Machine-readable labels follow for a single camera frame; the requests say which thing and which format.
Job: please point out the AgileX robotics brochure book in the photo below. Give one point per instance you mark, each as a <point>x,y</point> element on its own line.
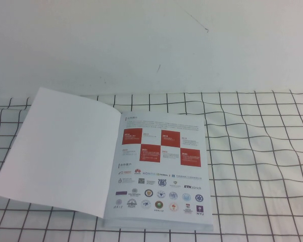
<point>65,151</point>

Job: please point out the white black-grid tablecloth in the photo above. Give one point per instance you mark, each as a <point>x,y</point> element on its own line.
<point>255,201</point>

